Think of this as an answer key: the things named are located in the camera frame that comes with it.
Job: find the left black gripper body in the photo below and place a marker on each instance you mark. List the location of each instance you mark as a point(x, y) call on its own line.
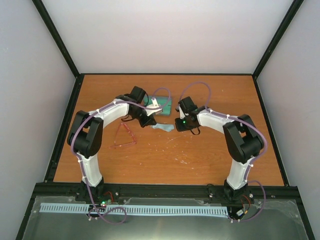
point(142, 122)

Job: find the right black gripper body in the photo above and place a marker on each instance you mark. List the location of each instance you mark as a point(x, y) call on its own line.
point(185, 125)

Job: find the light blue cleaning cloth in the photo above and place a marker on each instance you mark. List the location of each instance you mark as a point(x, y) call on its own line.
point(165, 127)

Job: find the grey-green glasses case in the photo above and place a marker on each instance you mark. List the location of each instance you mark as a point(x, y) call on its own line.
point(164, 101)

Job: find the red transparent sunglasses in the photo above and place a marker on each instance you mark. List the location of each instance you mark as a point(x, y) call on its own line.
point(124, 137)

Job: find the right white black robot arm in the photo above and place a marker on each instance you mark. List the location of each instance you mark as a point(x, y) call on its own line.
point(244, 142)

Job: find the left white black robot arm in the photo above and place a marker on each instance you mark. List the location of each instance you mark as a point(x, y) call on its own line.
point(86, 133)

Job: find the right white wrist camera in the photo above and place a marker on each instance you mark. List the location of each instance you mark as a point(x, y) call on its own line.
point(180, 111)

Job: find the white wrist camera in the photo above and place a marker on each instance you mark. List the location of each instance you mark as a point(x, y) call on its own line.
point(153, 108)
point(180, 111)

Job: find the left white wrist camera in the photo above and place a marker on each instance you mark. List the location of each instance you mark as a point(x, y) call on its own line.
point(153, 108)

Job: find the left controller board with wires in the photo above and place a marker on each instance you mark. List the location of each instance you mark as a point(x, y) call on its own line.
point(106, 199)

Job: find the right connector with wires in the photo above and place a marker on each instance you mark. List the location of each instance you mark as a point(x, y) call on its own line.
point(245, 206)

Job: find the black aluminium front rail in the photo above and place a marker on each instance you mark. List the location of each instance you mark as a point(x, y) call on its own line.
point(208, 193)

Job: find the light blue slotted cable duct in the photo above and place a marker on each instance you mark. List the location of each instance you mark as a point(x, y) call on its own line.
point(139, 210)

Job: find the left black frame post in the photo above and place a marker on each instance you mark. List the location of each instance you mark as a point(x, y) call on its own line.
point(46, 18)

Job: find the black frame post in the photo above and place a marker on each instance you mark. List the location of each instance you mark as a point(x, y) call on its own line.
point(46, 18)
point(286, 21)

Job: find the right black frame post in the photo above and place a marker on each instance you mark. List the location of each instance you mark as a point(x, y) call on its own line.
point(286, 21)

